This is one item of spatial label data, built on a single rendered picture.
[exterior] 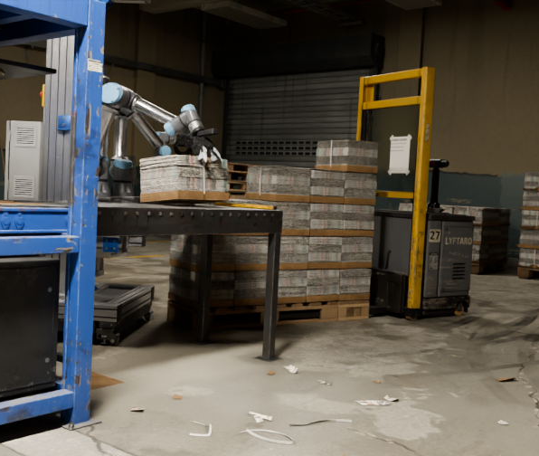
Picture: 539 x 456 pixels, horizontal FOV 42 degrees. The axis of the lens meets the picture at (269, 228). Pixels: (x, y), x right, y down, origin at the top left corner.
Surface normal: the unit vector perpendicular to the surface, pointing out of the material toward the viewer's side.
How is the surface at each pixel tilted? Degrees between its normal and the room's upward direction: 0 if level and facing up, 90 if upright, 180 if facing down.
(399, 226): 90
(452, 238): 90
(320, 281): 90
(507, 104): 90
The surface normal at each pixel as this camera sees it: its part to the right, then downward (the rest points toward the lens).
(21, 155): -0.07, 0.05
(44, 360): 0.77, 0.07
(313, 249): 0.54, 0.07
